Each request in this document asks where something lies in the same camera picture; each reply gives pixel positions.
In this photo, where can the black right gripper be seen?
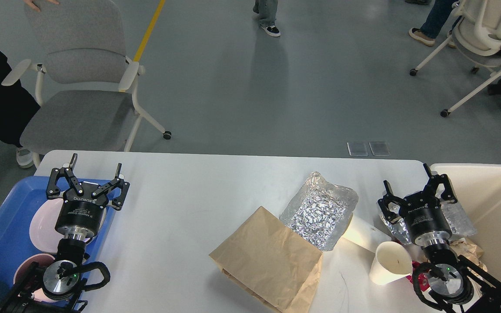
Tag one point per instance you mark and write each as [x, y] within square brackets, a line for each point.
[426, 221]

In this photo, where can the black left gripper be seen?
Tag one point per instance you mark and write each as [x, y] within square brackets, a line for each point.
[81, 215]

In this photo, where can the pink plate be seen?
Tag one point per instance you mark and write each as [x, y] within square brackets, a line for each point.
[42, 233]

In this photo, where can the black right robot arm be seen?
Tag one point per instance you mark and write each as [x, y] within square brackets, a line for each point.
[446, 279]

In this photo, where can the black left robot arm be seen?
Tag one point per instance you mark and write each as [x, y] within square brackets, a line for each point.
[57, 288]

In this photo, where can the silver foil bag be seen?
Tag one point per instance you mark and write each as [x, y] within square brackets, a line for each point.
[320, 211]
[456, 217]

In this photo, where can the white paper sheet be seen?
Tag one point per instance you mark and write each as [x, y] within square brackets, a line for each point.
[365, 235]

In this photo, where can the crumpled brown paper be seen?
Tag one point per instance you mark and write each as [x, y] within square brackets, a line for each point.
[467, 248]

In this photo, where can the white paper cup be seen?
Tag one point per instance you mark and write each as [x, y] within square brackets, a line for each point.
[391, 262]

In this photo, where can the beige plastic bin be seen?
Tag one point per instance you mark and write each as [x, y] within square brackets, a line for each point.
[478, 189]

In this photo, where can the blue plastic tray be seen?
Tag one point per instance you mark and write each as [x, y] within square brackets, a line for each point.
[16, 214]

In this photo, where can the grey office chair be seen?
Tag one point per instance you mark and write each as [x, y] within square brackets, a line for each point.
[86, 85]

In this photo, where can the brown paper bag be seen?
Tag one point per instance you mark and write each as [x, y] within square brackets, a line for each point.
[272, 263]

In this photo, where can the white office chair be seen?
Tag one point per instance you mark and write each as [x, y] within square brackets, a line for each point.
[478, 37]

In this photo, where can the person in blue jeans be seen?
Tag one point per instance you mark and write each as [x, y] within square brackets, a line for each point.
[434, 22]

